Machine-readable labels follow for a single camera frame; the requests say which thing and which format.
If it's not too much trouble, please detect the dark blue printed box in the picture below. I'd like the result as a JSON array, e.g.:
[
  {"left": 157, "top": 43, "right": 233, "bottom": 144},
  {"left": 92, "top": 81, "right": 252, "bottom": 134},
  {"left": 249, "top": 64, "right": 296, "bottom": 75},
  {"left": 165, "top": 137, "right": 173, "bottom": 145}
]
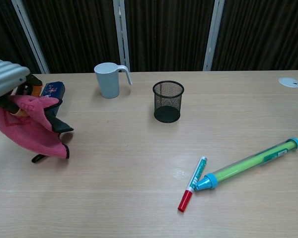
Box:
[{"left": 39, "top": 81, "right": 66, "bottom": 118}]

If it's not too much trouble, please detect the white metal frame post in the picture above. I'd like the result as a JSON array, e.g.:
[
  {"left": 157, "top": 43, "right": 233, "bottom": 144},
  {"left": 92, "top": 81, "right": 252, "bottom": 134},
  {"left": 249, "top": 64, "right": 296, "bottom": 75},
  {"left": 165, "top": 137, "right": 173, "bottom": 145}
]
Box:
[
  {"left": 203, "top": 0, "right": 225, "bottom": 72},
  {"left": 10, "top": 0, "right": 51, "bottom": 74},
  {"left": 113, "top": 0, "right": 131, "bottom": 73}
]

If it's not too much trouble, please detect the black mesh pen holder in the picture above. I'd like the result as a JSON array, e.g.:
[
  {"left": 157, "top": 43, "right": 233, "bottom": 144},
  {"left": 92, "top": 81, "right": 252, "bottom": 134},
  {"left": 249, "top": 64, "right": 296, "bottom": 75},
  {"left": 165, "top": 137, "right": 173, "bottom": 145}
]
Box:
[{"left": 152, "top": 80, "right": 185, "bottom": 123}]

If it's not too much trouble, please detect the white round cable grommet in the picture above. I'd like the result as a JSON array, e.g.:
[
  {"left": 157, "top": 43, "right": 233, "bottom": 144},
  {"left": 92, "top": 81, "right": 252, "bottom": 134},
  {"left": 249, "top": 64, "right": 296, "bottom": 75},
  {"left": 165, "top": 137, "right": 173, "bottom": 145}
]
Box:
[{"left": 278, "top": 77, "right": 298, "bottom": 88}]

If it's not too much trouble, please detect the green marker red cap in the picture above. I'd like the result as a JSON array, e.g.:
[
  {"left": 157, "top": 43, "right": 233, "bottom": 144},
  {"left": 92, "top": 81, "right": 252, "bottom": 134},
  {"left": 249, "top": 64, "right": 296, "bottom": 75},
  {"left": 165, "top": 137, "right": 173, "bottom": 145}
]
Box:
[{"left": 177, "top": 156, "right": 209, "bottom": 213}]

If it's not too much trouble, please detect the dark pleated curtain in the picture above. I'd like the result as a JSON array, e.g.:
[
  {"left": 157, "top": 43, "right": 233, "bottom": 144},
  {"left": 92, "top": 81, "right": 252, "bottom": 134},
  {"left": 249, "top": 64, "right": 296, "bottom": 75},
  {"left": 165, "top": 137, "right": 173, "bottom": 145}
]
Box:
[{"left": 0, "top": 0, "right": 298, "bottom": 84}]

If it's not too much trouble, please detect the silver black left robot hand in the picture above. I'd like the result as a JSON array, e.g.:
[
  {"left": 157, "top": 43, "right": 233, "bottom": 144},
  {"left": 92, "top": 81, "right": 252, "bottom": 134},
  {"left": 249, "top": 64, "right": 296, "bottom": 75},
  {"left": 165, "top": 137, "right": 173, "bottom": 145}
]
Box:
[{"left": 0, "top": 59, "right": 75, "bottom": 164}]

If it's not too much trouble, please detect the light blue handled cup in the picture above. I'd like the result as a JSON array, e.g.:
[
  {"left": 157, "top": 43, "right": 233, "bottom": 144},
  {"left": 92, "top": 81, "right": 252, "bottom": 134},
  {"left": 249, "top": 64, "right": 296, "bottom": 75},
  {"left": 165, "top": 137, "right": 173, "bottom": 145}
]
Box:
[{"left": 93, "top": 62, "right": 133, "bottom": 99}]

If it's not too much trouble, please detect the pink microfibre cloth black trim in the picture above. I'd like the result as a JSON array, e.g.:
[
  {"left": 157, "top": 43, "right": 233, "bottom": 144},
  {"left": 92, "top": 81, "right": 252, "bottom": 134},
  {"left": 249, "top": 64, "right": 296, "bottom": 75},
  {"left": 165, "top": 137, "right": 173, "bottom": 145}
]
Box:
[{"left": 0, "top": 95, "right": 71, "bottom": 160}]

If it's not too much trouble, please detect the green tube water squirter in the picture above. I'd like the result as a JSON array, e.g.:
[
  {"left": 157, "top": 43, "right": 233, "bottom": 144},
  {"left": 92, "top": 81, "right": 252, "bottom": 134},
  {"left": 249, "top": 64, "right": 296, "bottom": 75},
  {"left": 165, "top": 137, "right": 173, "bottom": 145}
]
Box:
[{"left": 194, "top": 133, "right": 298, "bottom": 191}]

